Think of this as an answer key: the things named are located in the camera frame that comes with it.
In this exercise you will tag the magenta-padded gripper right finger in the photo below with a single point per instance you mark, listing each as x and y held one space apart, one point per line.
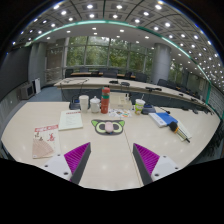
146 160

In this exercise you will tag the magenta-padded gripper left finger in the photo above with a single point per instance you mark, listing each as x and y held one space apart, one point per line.
77 156

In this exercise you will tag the pink computer mouse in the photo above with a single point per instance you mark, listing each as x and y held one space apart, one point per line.
109 127

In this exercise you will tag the cat face mouse pad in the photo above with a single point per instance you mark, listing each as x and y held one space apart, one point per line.
98 128

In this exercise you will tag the red and white magazine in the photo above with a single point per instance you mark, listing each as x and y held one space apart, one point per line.
45 141

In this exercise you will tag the pale yellow paper booklet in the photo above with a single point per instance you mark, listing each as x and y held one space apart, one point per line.
70 120

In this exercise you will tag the black-headed handheld microphone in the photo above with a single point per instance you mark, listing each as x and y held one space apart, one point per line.
173 126

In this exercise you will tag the blue and white book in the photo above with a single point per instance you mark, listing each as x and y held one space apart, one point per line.
161 119

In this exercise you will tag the green printed paper cup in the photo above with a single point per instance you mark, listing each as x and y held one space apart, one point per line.
139 107

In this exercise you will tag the white lidded ceramic mug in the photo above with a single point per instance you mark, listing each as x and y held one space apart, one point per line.
95 106

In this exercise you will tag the stacked white paper cups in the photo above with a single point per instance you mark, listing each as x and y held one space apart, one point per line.
84 103

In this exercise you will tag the colourful sticker sheet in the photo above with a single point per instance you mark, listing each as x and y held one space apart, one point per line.
119 113

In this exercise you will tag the red bottle with green band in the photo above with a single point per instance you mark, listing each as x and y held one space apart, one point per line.
105 101

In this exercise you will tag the white cardboard box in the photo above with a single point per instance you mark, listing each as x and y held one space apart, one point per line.
120 102

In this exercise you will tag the long curved conference table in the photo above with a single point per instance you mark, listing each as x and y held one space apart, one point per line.
100 83

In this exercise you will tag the white floor cabinet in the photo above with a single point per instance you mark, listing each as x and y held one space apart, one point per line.
37 86

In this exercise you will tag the grey box appliance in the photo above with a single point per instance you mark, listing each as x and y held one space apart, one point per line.
27 91

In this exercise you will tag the dark office chairs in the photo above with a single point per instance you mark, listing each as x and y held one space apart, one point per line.
141 77

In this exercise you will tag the ceiling lights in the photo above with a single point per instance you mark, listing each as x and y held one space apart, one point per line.
90 6

